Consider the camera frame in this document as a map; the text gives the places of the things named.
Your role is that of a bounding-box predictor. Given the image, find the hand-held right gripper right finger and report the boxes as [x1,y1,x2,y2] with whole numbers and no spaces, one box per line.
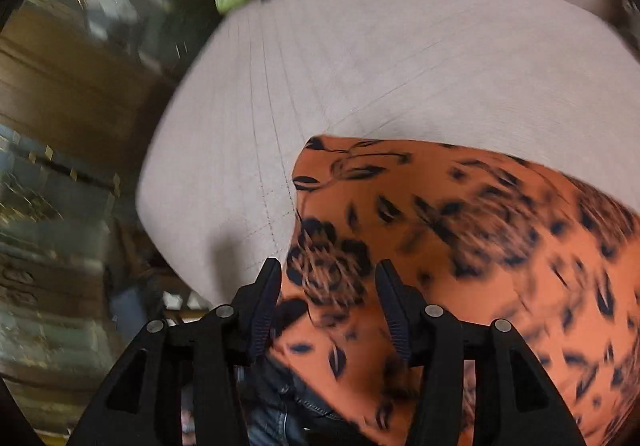
[375,260,589,446]

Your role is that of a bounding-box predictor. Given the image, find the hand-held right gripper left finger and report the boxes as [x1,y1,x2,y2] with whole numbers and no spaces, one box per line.
[65,257,283,446]

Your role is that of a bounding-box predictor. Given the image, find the orange floral long-sleeved top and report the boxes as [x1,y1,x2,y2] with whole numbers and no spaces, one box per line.
[267,136,640,446]

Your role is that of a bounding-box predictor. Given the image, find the blue denim jeans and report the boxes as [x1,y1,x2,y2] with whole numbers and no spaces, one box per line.
[244,351,362,446]

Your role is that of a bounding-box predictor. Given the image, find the dark wooden wardrobe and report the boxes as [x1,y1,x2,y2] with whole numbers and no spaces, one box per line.
[0,0,222,433]

